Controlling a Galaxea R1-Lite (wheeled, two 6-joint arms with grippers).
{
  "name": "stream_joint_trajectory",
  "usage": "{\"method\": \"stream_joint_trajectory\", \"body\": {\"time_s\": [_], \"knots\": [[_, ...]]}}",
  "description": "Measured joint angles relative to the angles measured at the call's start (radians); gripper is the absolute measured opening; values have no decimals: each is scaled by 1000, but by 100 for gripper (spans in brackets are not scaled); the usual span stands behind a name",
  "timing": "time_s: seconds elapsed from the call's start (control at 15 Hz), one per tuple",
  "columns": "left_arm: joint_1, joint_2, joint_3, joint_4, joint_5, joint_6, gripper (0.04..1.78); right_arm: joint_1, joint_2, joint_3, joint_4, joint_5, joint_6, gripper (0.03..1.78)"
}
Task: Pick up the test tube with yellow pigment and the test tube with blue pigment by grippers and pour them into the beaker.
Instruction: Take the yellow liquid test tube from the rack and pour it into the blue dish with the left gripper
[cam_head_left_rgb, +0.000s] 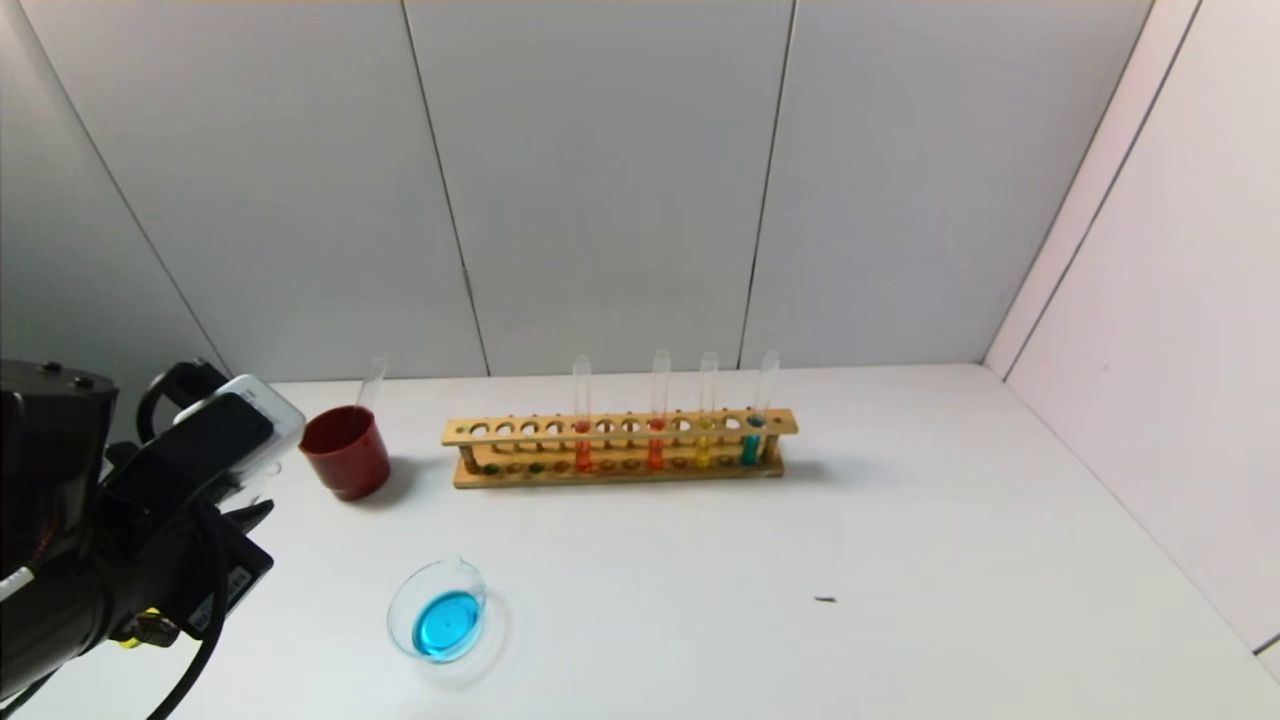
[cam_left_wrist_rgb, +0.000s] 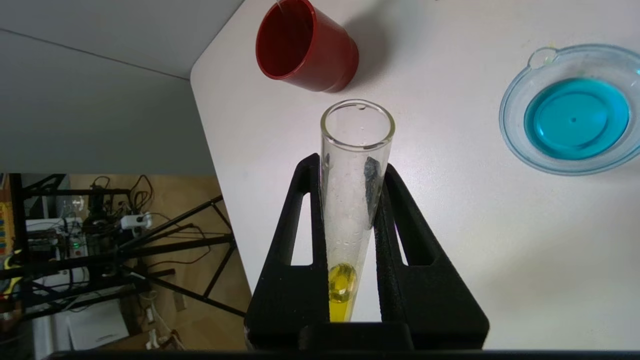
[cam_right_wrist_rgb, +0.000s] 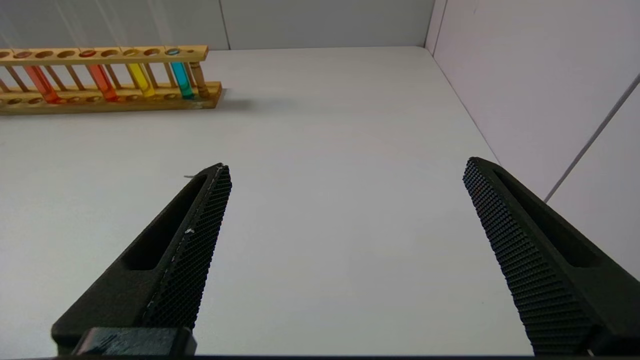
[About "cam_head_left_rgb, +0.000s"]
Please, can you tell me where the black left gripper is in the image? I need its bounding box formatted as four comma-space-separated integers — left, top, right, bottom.
110, 499, 276, 641

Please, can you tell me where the blue pigment glass test tube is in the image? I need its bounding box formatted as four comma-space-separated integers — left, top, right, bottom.
738, 350, 781, 467
355, 355, 390, 413

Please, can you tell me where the clear glass beaker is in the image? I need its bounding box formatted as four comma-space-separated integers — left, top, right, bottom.
386, 556, 512, 687

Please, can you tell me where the orange pigment glass test tube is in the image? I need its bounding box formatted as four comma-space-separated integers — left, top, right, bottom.
645, 349, 673, 472
567, 356, 594, 473

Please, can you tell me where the wooden test tube rack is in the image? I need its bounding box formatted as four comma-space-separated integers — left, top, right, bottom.
443, 408, 799, 489

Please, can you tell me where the dark red plastic cup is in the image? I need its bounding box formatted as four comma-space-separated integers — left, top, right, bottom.
298, 404, 392, 501

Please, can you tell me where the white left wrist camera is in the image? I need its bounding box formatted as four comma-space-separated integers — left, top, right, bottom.
120, 374, 307, 503

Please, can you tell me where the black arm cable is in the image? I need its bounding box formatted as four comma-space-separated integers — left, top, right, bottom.
0, 358, 237, 720

